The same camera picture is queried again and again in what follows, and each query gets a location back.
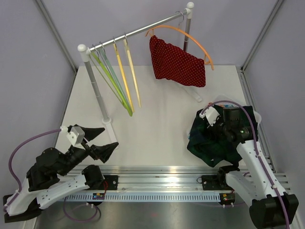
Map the white and chrome clothes rack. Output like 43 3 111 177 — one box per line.
77 2 194 143

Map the red polka dot skirt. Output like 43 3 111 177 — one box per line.
149 35 206 88

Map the blue floral skirt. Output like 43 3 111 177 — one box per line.
186 103 235 139

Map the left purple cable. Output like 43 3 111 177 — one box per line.
2 128 102 225

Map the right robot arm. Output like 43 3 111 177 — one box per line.
200 106 299 229

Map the cream white hanger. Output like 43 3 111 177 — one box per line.
123 34 142 108

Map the lime green hanger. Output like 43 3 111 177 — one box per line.
89 48 133 117

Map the yellow hanger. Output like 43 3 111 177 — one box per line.
113 40 134 113

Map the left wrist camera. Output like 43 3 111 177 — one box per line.
60 125 85 146

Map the dark green plaid skirt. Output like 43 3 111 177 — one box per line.
187 104 258 167

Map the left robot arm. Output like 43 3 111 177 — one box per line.
3 125 119 223

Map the orange hanger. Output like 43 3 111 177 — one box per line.
145 8 214 70

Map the pale green hanger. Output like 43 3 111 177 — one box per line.
99 46 133 116

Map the purple cable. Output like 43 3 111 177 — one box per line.
2 128 102 225
202 100 291 229

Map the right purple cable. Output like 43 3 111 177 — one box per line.
202 100 291 229

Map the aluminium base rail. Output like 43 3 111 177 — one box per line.
56 164 291 194

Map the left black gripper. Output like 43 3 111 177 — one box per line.
58 126 119 177

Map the white slotted cable duct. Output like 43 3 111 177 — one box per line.
64 192 220 202

